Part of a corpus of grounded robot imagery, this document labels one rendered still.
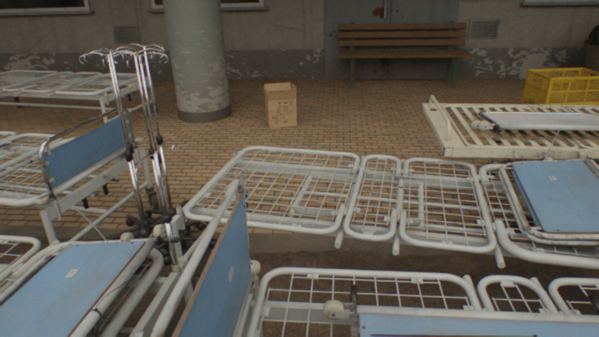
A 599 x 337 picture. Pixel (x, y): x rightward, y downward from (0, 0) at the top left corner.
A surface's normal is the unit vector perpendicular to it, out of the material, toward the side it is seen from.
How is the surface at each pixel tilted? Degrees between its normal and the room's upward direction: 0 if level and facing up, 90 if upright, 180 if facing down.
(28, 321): 8
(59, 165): 90
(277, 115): 90
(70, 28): 90
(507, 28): 90
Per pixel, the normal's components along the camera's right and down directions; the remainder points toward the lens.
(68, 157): 0.97, 0.08
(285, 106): 0.20, 0.40
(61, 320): -0.15, -0.91
